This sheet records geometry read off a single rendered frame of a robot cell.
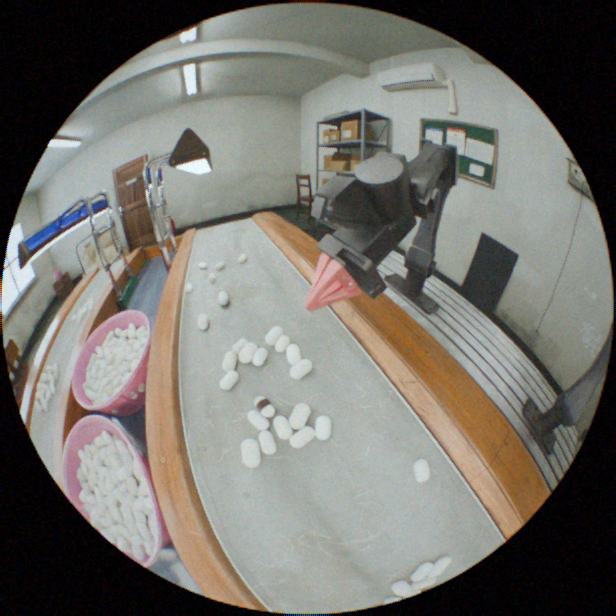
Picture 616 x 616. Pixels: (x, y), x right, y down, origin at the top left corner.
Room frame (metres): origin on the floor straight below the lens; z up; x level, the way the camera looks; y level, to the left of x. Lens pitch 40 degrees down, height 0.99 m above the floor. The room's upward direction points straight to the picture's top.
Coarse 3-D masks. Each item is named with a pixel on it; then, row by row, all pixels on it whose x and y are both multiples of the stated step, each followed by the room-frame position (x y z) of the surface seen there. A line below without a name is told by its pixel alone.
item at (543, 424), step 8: (528, 400) 0.01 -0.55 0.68; (528, 408) 0.00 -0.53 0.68; (536, 408) -0.02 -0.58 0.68; (552, 408) -0.05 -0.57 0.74; (528, 416) -0.02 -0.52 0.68; (536, 416) -0.04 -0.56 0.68; (544, 416) -0.06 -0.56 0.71; (552, 416) -0.07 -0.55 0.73; (536, 424) -0.06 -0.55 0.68; (544, 424) -0.08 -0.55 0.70; (552, 424) -0.09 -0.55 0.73; (560, 424) -0.11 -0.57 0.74; (536, 432) -0.08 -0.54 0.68; (544, 432) -0.10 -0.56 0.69; (552, 432) -0.13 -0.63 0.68; (544, 440) -0.12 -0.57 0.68; (552, 440) -0.15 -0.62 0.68; (544, 448) -0.15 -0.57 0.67; (552, 448) -0.17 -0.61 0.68
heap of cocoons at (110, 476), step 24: (96, 456) -0.08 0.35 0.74; (120, 456) -0.05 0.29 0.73; (96, 480) -0.13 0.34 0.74; (120, 480) -0.09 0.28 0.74; (96, 504) -0.18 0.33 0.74; (120, 504) -0.14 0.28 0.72; (144, 504) -0.10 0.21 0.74; (120, 528) -0.18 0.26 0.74; (144, 528) -0.14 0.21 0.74; (144, 552) -0.20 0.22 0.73
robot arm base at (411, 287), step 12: (384, 276) 0.53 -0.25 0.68; (396, 276) 0.54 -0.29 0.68; (408, 276) 0.45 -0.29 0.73; (420, 276) 0.43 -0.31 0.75; (396, 288) 0.47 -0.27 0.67; (408, 288) 0.44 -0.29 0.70; (420, 288) 0.43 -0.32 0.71; (420, 300) 0.41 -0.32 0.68; (432, 300) 0.41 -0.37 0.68; (432, 312) 0.36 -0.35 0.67
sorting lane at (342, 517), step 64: (192, 256) 0.59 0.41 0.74; (256, 256) 0.55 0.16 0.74; (192, 320) 0.26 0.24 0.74; (256, 320) 0.27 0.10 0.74; (320, 320) 0.27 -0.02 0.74; (192, 384) 0.12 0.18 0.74; (256, 384) 0.13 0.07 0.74; (320, 384) 0.14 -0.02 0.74; (384, 384) 0.13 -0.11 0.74; (192, 448) 0.02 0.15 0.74; (320, 448) 0.04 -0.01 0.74; (384, 448) 0.03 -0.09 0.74; (256, 512) -0.05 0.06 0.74; (320, 512) -0.04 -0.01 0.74; (384, 512) -0.06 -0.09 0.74; (448, 512) -0.09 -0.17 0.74; (256, 576) -0.15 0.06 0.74; (320, 576) -0.14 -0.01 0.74; (384, 576) -0.16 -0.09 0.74; (448, 576) -0.22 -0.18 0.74
